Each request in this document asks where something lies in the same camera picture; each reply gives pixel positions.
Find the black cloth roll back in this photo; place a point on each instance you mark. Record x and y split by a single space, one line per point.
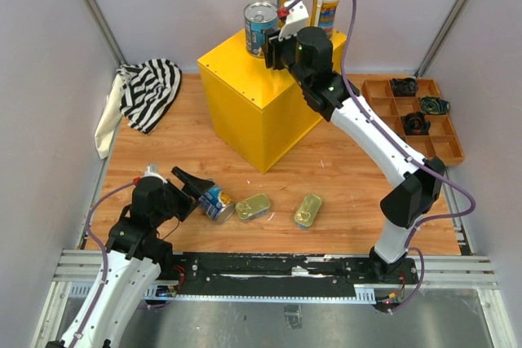
404 87

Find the black cloth roll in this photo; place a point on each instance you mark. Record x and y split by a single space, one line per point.
416 123
404 87

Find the dark green patterned cloth roll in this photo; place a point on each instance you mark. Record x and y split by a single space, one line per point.
433 105

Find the yellow cabinet box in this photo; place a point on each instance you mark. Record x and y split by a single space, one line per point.
259 112

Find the black cloth roll middle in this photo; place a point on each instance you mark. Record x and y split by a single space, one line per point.
416 123

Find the gold flat tin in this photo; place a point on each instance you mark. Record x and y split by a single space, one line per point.
253 207
307 211

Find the wooden compartment tray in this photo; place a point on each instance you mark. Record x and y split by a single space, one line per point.
415 110

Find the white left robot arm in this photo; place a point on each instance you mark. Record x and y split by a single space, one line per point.
132 257

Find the blue Progresso soup can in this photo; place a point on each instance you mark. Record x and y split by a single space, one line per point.
258 16

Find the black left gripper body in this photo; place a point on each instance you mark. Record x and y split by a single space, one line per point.
176 201

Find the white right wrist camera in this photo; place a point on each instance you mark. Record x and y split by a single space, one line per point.
295 18

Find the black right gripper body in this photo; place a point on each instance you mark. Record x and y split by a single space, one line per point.
284 52

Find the black white striped cloth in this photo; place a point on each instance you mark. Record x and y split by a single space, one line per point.
143 94

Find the yellow tall congee can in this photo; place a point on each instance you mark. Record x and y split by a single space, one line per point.
323 15

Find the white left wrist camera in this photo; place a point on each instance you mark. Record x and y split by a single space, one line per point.
150 171

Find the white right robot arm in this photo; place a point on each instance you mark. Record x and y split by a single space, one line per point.
416 181

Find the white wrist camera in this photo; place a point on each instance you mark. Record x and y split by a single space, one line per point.
150 171
295 18

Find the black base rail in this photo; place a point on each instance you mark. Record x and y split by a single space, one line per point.
286 278

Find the gold flat tin right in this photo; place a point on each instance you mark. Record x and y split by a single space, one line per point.
307 211

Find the gold flat tin left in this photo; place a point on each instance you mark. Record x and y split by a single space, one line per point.
253 207

